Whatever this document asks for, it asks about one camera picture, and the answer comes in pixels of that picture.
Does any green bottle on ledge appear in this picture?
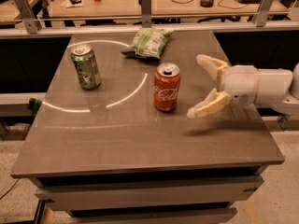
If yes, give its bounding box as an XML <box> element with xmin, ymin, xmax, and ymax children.
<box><xmin>28</xmin><ymin>98</ymin><xmax>42</xmax><ymax>115</ymax></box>

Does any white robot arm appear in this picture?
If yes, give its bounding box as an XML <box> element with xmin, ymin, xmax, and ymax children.
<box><xmin>187</xmin><ymin>54</ymin><xmax>299</xmax><ymax>119</ymax></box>

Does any left metal bracket post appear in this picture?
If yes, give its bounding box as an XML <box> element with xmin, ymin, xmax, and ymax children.
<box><xmin>14</xmin><ymin>0</ymin><xmax>41</xmax><ymax>35</ymax></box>

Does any green soda can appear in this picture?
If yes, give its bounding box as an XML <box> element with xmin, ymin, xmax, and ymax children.
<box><xmin>71</xmin><ymin>44</ymin><xmax>101</xmax><ymax>90</ymax></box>

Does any middle metal bracket post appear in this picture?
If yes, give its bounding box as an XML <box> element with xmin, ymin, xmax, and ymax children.
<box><xmin>139</xmin><ymin>0</ymin><xmax>151</xmax><ymax>28</ymax></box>

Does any red coke can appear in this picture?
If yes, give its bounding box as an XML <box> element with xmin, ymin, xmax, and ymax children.
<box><xmin>153</xmin><ymin>63</ymin><xmax>181</xmax><ymax>112</ymax></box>

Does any wooden background desk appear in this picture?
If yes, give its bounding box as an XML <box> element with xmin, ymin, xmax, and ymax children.
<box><xmin>0</xmin><ymin>0</ymin><xmax>291</xmax><ymax>21</ymax></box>

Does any metal bracket post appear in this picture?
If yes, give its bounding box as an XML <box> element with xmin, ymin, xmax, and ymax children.
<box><xmin>252</xmin><ymin>0</ymin><xmax>274</xmax><ymax>27</ymax></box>
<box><xmin>14</xmin><ymin>0</ymin><xmax>41</xmax><ymax>35</ymax></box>
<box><xmin>139</xmin><ymin>0</ymin><xmax>151</xmax><ymax>28</ymax></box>

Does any right metal bracket post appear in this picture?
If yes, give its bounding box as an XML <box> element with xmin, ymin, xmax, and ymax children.
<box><xmin>252</xmin><ymin>0</ymin><xmax>274</xmax><ymax>27</ymax></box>

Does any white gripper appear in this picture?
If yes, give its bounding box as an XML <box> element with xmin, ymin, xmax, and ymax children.
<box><xmin>187</xmin><ymin>54</ymin><xmax>259</xmax><ymax>119</ymax></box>

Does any green chip bag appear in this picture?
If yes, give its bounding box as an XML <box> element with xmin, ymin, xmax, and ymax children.
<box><xmin>121</xmin><ymin>28</ymin><xmax>173</xmax><ymax>59</ymax></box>

